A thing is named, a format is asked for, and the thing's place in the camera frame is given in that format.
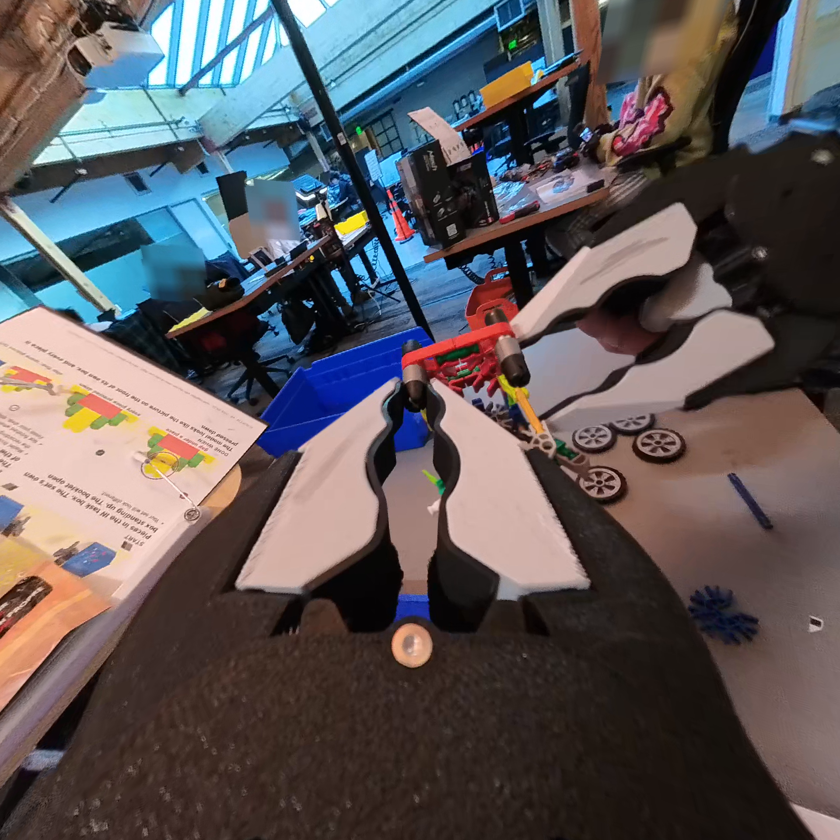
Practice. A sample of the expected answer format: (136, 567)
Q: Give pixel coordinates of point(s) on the yellow box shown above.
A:
(505, 85)

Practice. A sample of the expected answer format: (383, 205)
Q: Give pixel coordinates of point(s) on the black metal pole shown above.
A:
(335, 118)

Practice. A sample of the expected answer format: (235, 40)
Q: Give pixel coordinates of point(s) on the orange traffic cone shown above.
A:
(400, 223)

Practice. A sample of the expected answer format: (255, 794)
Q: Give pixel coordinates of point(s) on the building instruction sheet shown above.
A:
(79, 433)

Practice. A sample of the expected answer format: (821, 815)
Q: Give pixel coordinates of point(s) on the red crate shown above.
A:
(488, 299)

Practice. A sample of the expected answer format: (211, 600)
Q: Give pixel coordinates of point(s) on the white ceiling projector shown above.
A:
(118, 53)

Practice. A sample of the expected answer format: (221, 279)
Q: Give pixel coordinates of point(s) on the black product carton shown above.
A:
(453, 197)

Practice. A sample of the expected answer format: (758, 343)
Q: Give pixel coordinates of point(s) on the blue toy rod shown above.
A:
(751, 502)

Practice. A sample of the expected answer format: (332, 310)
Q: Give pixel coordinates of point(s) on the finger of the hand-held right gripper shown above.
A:
(617, 256)
(696, 361)

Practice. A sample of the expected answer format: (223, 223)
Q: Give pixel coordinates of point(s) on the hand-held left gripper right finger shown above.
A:
(512, 525)

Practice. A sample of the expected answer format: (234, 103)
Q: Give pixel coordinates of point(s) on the blue snowflake toy connector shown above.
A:
(722, 614)

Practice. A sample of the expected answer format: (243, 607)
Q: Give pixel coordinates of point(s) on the red rod toy assembly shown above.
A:
(453, 348)

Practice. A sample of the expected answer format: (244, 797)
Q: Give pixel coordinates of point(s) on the green toy rod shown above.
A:
(433, 483)

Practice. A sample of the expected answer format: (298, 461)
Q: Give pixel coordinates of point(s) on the blue plastic bin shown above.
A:
(315, 400)

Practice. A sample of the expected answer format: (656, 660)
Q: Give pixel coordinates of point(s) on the person's right hand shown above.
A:
(617, 328)

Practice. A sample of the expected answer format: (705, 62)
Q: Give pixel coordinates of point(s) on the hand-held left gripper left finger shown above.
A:
(315, 525)

